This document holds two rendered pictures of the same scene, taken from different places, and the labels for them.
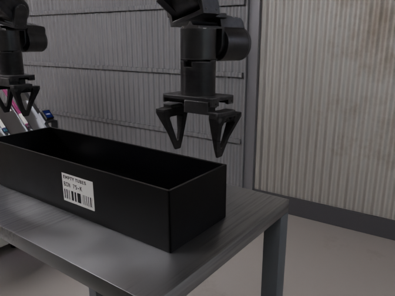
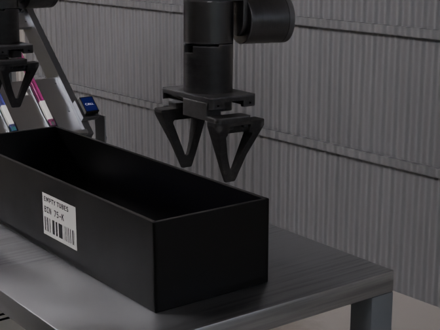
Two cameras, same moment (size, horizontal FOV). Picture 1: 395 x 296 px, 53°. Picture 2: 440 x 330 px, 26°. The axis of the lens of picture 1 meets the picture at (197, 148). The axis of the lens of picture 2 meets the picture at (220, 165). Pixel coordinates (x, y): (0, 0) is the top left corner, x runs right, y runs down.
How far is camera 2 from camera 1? 0.52 m
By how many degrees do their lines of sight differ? 17
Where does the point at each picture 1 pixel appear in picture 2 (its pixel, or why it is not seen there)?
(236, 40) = (266, 15)
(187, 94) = (188, 90)
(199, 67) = (202, 54)
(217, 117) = (215, 124)
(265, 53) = not seen: outside the picture
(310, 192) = not seen: outside the picture
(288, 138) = not seen: outside the picture
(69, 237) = (35, 281)
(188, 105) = (187, 105)
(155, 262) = (129, 319)
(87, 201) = (69, 235)
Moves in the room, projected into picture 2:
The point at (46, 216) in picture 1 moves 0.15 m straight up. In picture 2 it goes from (18, 254) to (12, 148)
